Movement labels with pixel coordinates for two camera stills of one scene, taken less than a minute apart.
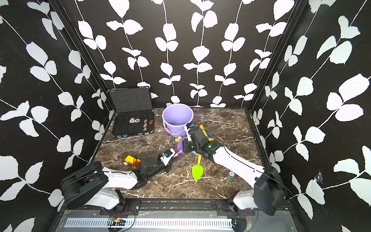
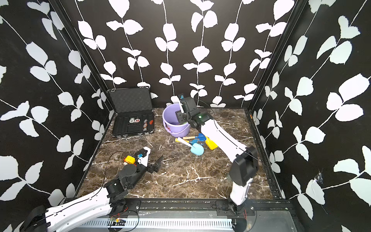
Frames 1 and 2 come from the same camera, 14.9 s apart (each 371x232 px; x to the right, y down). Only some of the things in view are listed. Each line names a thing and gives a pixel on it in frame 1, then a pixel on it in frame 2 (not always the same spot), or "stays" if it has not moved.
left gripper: x=173 y=154 → x=151 y=169
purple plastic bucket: x=175 y=117 stays
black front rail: x=177 y=208 stays
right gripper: x=185 y=144 → x=179 y=117
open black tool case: x=134 y=116 stays
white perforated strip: x=121 y=222 stays
